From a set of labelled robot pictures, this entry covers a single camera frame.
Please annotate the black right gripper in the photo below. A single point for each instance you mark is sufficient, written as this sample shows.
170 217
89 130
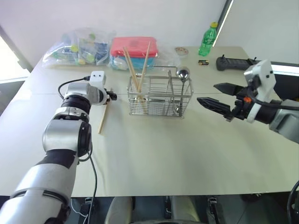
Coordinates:
241 103

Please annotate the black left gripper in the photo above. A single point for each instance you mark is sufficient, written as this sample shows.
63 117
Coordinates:
110 96

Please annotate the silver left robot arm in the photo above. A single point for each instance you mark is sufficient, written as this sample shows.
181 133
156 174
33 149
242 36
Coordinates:
58 136

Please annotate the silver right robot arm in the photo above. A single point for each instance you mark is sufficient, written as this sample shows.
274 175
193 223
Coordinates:
286 119

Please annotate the metal spoon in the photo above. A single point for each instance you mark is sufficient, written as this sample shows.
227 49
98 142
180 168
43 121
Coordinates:
183 72

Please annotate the wooden chopstick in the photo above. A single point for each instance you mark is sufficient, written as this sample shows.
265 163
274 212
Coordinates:
132 66
102 119
145 63

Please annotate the black remote controller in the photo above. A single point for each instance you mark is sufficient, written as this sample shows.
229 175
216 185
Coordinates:
233 63

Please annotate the black yellow battery pack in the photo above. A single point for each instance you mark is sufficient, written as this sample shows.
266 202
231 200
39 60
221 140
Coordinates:
203 62

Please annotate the blue plastic container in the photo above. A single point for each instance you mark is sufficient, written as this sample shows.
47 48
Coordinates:
149 61

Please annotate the red lidded food container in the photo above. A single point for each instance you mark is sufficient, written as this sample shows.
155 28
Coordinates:
134 46

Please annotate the clear plastic bag with items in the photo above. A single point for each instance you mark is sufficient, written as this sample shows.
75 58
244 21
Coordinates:
79 49

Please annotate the green plastic bottle yellow cap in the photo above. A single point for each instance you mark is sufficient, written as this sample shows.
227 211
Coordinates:
207 40

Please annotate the crumpled clear plastic wrap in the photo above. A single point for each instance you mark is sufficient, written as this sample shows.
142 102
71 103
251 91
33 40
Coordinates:
169 56

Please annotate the black table clamp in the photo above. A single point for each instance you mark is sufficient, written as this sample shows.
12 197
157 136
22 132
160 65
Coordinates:
87 201
211 200
167 204

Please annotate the beige rounded shape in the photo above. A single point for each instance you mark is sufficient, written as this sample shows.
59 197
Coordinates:
118 210

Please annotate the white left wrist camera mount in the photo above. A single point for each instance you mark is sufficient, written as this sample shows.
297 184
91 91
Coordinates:
97 79

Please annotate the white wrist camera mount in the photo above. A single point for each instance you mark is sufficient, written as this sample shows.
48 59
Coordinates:
97 79
266 74

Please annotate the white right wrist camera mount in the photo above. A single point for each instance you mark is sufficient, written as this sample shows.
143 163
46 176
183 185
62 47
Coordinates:
266 74

